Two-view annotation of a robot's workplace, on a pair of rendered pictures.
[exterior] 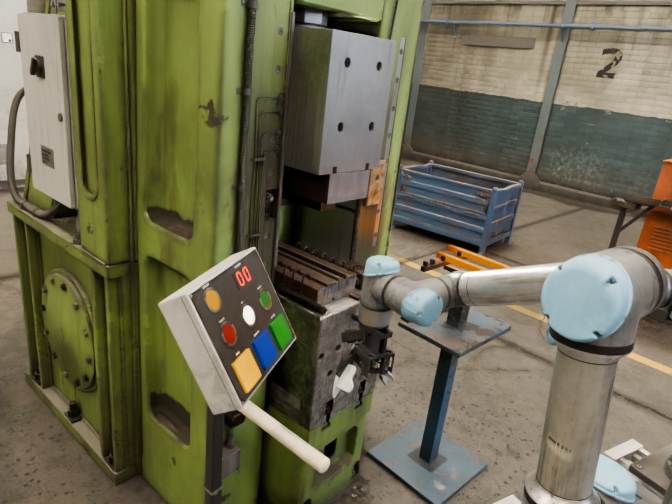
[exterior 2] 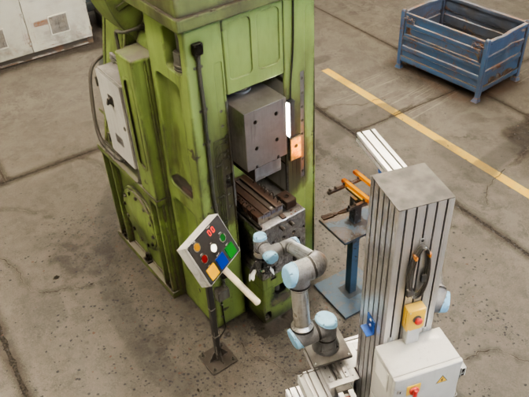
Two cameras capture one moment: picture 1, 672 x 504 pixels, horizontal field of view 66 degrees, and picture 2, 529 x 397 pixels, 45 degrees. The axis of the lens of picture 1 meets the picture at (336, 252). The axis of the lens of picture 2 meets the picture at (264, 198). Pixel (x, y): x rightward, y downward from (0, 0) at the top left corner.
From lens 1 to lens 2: 254 cm
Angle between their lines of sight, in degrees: 23
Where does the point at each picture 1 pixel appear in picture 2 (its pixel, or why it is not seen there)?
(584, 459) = (300, 317)
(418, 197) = (421, 42)
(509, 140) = not seen: outside the picture
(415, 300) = (265, 256)
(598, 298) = (289, 278)
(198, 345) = (192, 265)
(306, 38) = (234, 113)
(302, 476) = (263, 301)
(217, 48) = (191, 131)
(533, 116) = not seen: outside the picture
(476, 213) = (471, 61)
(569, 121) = not seen: outside the picture
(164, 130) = (175, 142)
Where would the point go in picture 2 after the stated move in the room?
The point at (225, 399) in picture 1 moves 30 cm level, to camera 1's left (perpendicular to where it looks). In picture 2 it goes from (205, 283) to (156, 275)
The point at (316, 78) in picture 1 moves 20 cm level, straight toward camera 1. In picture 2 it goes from (240, 131) to (233, 151)
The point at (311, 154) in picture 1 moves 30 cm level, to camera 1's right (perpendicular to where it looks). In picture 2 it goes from (243, 162) to (293, 168)
